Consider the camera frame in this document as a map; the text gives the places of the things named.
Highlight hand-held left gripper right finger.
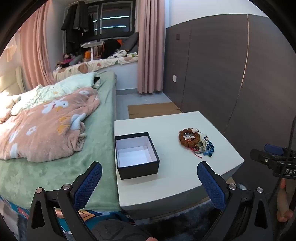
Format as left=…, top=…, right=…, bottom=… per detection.
left=197, top=161, right=274, bottom=241

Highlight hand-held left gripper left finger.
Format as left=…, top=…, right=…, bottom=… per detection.
left=26, top=161, right=103, bottom=241

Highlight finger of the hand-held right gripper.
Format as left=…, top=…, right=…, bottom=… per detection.
left=250, top=144, right=285, bottom=168

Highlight pale green white bracelet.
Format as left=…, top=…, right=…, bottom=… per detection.
left=199, top=133, right=209, bottom=150

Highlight brown wooden bead bracelet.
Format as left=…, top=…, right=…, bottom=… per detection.
left=179, top=128, right=201, bottom=148

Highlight black gift box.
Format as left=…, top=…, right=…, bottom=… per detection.
left=115, top=132, right=160, bottom=180

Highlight person's right hand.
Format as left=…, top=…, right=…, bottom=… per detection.
left=277, top=178, right=293, bottom=223

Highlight white low table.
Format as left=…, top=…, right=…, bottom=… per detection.
left=114, top=111, right=245, bottom=219

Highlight dark shaggy rug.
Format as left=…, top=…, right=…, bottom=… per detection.
left=125, top=202, right=223, bottom=233

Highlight pink printed fleece blanket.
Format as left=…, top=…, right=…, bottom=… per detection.
left=0, top=87, right=101, bottom=163

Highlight bed with green sheet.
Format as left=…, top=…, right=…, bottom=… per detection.
left=0, top=71, right=122, bottom=212

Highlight colourful printed bed sheet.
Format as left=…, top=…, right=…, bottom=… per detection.
left=0, top=195, right=122, bottom=235

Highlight flat cardboard sheet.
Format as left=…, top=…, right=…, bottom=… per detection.
left=128, top=102, right=183, bottom=119

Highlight floral pale quilt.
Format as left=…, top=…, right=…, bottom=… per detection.
left=11, top=84, right=59, bottom=116

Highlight light green pillow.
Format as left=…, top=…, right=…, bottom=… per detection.
left=54, top=72, right=98, bottom=93

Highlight white plush toy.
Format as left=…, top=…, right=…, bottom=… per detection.
left=0, top=91, right=22, bottom=124

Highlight printed bay window cushion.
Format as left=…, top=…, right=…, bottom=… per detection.
left=52, top=56, right=139, bottom=81

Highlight stuffed toys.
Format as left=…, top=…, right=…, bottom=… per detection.
left=55, top=53, right=77, bottom=69

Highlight cream bed headboard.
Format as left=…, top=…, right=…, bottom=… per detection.
left=0, top=66, right=25, bottom=93

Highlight black bag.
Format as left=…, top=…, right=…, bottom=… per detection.
left=101, top=38, right=120, bottom=59

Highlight white folding lap table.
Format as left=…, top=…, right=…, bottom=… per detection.
left=81, top=41, right=105, bottom=62

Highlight pink curtain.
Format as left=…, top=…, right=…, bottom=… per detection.
left=137, top=0, right=166, bottom=94
left=19, top=0, right=56, bottom=92

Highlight grey pillow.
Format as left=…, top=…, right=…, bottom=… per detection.
left=120, top=32, right=140, bottom=53

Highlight white hanging cloth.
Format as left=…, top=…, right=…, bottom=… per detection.
left=0, top=43, right=18, bottom=63

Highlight hanging dark clothes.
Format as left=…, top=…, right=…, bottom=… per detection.
left=60, top=1, right=90, bottom=54

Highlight black cable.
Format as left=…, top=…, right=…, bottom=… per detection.
left=268, top=115, right=296, bottom=209

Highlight window with dark frame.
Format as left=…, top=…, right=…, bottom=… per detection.
left=66, top=0, right=136, bottom=40

